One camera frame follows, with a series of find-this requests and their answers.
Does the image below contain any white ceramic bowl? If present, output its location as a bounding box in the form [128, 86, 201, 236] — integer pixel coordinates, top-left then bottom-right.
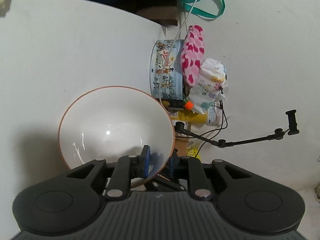
[57, 86, 175, 187]

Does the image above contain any yellow box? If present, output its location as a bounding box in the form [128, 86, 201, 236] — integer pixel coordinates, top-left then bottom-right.
[171, 110, 208, 124]

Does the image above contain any orange bottle cap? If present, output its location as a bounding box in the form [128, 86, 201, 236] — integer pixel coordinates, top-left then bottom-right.
[184, 100, 194, 111]

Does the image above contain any white printed plastic bag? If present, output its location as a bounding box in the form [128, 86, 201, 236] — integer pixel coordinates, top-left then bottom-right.
[187, 58, 228, 114]

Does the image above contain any blue cookie tin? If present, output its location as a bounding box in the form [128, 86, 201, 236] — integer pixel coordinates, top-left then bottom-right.
[150, 40, 183, 100]

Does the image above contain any pink patterned cloth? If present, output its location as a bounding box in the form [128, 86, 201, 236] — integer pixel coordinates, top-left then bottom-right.
[180, 25, 205, 88]

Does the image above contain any brown cardboard box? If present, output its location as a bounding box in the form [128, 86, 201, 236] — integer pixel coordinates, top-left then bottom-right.
[137, 6, 178, 26]

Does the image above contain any white cable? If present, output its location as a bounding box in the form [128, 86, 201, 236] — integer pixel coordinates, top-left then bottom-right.
[157, 0, 216, 100]

